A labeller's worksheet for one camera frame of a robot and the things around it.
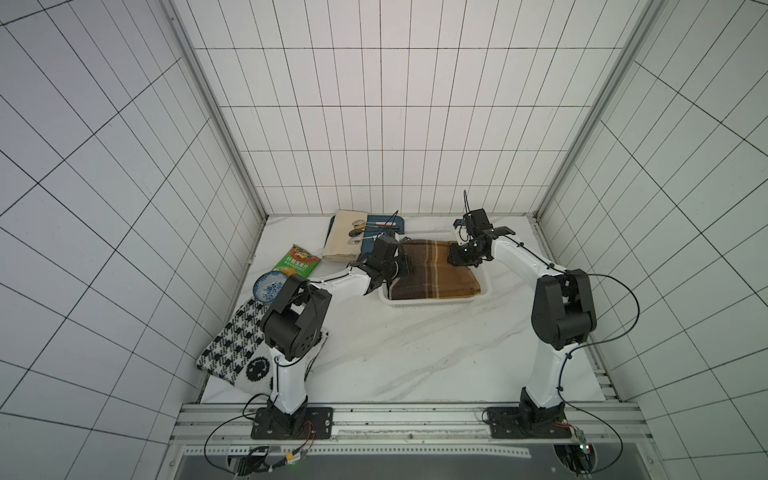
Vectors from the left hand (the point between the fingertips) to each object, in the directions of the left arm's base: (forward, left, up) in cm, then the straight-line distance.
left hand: (408, 266), depth 95 cm
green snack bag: (+6, +39, -6) cm, 39 cm away
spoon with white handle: (+16, +19, -6) cm, 25 cm away
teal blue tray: (+24, +12, -8) cm, 28 cm away
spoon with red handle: (+26, +17, -7) cm, 32 cm away
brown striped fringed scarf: (-5, -8, +3) cm, 9 cm away
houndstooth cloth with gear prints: (-27, +48, -4) cm, 55 cm away
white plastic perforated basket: (-4, -23, +2) cm, 24 cm away
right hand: (+3, -11, +1) cm, 12 cm away
